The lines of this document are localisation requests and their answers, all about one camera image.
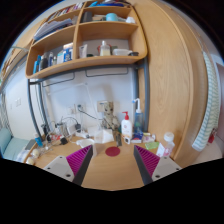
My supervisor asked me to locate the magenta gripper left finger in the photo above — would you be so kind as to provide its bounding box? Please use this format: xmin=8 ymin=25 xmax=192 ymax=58
xmin=43 ymin=144 xmax=95 ymax=187

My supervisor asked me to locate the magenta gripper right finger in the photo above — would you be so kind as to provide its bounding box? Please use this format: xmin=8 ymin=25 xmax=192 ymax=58
xmin=133 ymin=144 xmax=183 ymax=186

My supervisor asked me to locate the green sponge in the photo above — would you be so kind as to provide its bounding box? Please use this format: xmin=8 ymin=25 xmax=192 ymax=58
xmin=145 ymin=142 xmax=159 ymax=150

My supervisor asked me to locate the white bowl on desk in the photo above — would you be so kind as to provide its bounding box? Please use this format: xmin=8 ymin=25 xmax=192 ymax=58
xmin=76 ymin=139 xmax=94 ymax=148

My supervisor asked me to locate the white paper cup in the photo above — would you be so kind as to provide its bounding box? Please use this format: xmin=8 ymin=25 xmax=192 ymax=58
xmin=93 ymin=143 xmax=105 ymax=157

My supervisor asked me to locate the clear blue spray bottle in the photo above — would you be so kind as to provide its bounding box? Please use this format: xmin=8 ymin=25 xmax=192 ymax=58
xmin=133 ymin=98 xmax=143 ymax=134

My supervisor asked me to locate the clear bottle white cap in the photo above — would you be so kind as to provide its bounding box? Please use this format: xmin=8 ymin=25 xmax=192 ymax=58
xmin=164 ymin=132 xmax=175 ymax=156

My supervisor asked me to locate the round dark red coaster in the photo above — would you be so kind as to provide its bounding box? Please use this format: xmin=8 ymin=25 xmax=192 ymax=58
xmin=105 ymin=146 xmax=120 ymax=157

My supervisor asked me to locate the white pump lotion bottle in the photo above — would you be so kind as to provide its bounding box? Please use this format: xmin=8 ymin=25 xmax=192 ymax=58
xmin=121 ymin=112 xmax=132 ymax=138

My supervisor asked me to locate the blue can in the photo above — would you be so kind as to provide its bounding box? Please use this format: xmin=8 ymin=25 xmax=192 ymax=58
xmin=34 ymin=133 xmax=43 ymax=147

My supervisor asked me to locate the Groot figurine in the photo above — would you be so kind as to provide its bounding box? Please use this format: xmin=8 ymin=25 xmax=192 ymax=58
xmin=102 ymin=102 xmax=120 ymax=131

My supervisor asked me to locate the striped hanging towel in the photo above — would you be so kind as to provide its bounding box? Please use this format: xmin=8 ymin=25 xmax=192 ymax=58
xmin=192 ymin=53 xmax=220 ymax=151

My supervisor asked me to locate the wooden wardrobe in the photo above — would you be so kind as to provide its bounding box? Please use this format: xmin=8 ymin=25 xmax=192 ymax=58
xmin=130 ymin=0 xmax=208 ymax=167

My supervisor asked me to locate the white bowl on shelf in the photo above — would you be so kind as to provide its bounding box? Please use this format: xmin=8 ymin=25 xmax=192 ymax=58
xmin=113 ymin=48 xmax=132 ymax=56

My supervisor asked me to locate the clear bottle on shelf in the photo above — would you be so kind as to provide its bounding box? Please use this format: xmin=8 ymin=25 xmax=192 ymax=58
xmin=100 ymin=41 xmax=111 ymax=56

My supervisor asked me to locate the wooden wall shelf unit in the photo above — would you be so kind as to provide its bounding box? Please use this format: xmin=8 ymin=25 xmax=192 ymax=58
xmin=26 ymin=2 xmax=147 ymax=79

